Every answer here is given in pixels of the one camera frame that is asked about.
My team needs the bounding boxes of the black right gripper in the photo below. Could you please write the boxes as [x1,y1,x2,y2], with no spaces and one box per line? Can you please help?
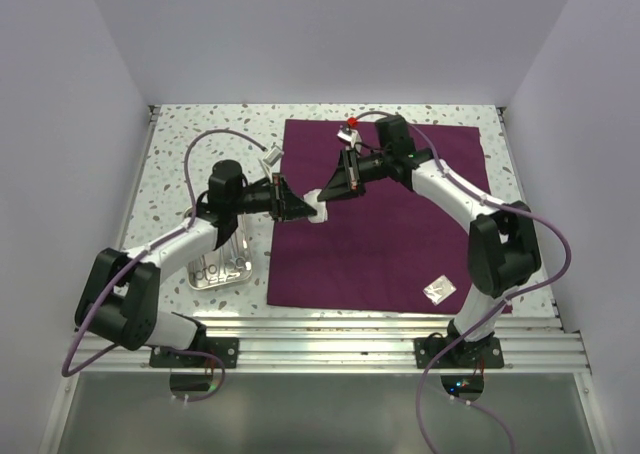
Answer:
[318,146,392,204]

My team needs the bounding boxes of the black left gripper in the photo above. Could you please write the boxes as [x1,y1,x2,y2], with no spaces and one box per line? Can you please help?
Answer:
[230,172,316,222]

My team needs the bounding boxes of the steel forceps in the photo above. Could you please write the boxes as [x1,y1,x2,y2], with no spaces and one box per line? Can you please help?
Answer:
[191,257,208,281]
[226,229,246,271]
[207,251,227,283]

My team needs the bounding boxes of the purple cloth mat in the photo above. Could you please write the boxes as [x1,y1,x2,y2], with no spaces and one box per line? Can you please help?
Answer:
[267,119,490,314]

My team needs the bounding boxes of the steel instrument tray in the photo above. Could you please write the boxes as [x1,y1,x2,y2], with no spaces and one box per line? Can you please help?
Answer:
[187,215,253,291]

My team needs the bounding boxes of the clear plastic sachet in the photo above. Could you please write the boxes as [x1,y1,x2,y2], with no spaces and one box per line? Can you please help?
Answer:
[423,275,456,305]

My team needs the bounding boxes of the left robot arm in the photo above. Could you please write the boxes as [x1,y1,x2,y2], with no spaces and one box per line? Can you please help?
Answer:
[75,160,316,367]

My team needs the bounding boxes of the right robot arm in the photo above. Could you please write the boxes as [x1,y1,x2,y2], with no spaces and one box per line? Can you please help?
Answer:
[317,115,541,367]

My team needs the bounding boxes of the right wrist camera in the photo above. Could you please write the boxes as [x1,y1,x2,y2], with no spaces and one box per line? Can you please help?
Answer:
[337,117,361,149]

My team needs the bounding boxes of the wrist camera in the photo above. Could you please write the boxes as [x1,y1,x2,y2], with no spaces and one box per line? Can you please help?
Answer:
[337,117,361,149]
[261,145,284,168]

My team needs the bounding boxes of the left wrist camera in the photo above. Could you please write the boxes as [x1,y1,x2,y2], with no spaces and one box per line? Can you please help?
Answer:
[261,145,284,168]

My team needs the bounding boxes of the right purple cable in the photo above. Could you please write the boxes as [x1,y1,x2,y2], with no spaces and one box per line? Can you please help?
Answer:
[359,111,572,454]

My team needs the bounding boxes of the purple cable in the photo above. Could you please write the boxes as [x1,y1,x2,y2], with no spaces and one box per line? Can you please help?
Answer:
[60,128,269,403]
[359,111,572,454]

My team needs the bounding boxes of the aluminium rail frame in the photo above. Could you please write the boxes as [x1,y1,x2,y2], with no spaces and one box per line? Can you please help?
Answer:
[62,104,606,453]

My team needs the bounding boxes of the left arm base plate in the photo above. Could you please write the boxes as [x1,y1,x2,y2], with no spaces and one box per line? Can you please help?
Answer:
[149,337,240,369]

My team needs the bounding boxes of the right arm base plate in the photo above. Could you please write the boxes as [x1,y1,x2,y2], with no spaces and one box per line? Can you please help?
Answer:
[413,333,505,370]

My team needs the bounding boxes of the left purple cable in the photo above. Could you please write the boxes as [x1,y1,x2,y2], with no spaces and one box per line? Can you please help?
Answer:
[60,128,269,403]

